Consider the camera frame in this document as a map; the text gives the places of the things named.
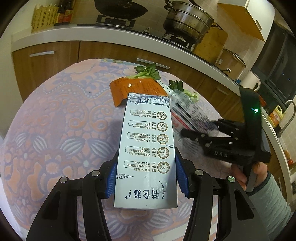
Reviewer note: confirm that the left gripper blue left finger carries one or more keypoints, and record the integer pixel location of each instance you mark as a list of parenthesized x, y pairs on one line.
[(110, 178)]

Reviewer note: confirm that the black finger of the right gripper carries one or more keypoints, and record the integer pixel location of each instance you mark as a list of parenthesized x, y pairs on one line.
[(195, 136)]

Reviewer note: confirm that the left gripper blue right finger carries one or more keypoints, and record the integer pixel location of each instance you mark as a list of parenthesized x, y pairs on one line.
[(184, 169)]

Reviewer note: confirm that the clear plastic printed bag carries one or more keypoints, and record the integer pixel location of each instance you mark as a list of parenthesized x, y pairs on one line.
[(187, 114)]

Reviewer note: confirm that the white blue printed packet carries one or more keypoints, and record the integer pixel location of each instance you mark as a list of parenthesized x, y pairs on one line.
[(146, 169)]

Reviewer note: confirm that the grey sleeved right forearm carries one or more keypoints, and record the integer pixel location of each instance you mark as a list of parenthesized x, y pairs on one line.
[(271, 206)]

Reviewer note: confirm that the person's right hand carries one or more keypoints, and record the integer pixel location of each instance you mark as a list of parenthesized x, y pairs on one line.
[(259, 169)]

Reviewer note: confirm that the metal sink faucet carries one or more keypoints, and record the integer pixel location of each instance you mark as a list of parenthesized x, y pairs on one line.
[(289, 116)]

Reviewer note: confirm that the yellow oil jug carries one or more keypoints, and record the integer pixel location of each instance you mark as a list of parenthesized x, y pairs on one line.
[(276, 116)]

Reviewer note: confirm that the white polka dot wrapper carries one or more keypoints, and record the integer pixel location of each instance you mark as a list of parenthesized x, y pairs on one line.
[(165, 87)]

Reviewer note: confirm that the bok choy stem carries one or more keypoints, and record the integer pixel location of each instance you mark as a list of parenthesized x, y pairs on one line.
[(177, 86)]

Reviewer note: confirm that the white electric kettle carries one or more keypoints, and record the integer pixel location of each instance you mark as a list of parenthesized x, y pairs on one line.
[(251, 81)]

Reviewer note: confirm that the beige rice cooker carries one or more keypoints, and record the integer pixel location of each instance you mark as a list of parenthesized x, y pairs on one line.
[(230, 64)]

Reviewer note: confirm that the floral pink tablecloth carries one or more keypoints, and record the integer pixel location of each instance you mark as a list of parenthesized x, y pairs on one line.
[(68, 127)]

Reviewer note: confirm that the green leafy vegetable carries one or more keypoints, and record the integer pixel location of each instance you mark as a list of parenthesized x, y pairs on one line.
[(148, 71)]

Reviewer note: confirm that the wooden cutting board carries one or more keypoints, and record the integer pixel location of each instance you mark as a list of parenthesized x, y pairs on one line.
[(212, 44)]

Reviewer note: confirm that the orange printed wrapper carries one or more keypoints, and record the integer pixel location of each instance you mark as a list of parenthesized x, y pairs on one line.
[(121, 87)]

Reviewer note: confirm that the stainless steel steamer pot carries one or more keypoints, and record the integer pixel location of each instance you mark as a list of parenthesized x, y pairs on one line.
[(187, 21)]

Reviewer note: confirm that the yellow upper cabinet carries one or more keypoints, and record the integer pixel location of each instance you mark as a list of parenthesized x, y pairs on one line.
[(254, 17)]

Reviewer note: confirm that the black frying pan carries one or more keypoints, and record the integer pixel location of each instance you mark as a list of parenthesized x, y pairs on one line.
[(120, 9)]

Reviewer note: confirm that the black gas stove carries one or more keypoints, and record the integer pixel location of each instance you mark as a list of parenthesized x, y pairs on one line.
[(145, 35)]

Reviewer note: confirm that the yellow plastic basket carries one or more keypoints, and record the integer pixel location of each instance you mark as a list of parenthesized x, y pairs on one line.
[(44, 17)]

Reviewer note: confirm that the red label sauce bottle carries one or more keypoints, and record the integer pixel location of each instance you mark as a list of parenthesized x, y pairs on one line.
[(69, 8)]

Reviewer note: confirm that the dark soy sauce bottle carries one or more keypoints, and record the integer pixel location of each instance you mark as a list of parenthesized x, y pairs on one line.
[(60, 12)]

